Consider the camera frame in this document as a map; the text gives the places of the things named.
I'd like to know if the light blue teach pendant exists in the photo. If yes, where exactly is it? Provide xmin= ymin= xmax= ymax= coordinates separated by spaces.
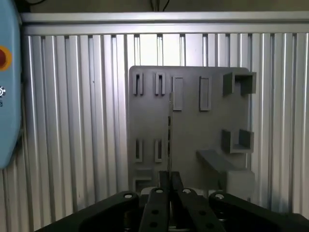
xmin=0 ymin=0 xmax=24 ymax=170

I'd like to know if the red emergency stop button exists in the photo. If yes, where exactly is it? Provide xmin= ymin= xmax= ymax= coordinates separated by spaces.
xmin=0 ymin=45 xmax=13 ymax=72

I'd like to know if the black cable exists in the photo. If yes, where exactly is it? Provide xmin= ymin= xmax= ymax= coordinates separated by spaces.
xmin=149 ymin=0 xmax=170 ymax=12

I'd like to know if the aluminium profile frame rail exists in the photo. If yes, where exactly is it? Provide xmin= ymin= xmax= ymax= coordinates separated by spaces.
xmin=20 ymin=11 xmax=309 ymax=36

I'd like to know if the grey plastic parts rack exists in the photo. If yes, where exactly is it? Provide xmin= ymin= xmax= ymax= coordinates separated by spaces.
xmin=127 ymin=65 xmax=257 ymax=211

